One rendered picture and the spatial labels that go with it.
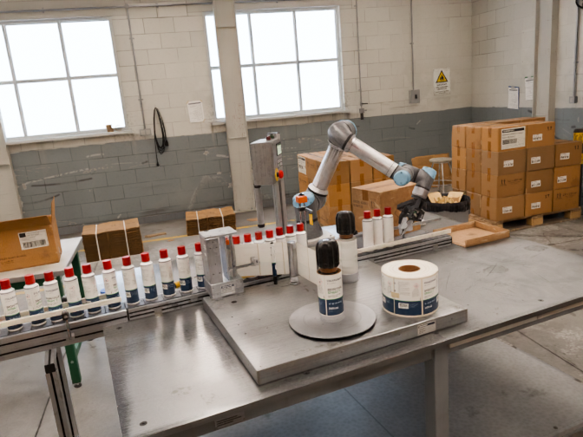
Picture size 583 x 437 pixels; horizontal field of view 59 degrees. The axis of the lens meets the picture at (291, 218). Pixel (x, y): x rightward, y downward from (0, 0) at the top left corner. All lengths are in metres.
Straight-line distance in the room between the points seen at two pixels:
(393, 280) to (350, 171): 3.99
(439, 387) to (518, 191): 4.29
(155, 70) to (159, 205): 1.90
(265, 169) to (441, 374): 1.10
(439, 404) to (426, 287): 0.42
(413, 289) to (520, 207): 4.34
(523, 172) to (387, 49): 3.30
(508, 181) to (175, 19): 4.78
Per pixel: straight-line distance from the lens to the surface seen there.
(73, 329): 2.22
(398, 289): 1.84
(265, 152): 2.26
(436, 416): 2.00
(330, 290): 1.77
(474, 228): 3.12
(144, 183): 7.65
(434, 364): 1.90
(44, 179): 7.78
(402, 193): 2.90
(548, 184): 6.29
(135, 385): 1.75
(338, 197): 5.74
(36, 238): 3.44
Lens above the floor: 1.68
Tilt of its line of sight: 14 degrees down
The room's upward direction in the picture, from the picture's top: 5 degrees counter-clockwise
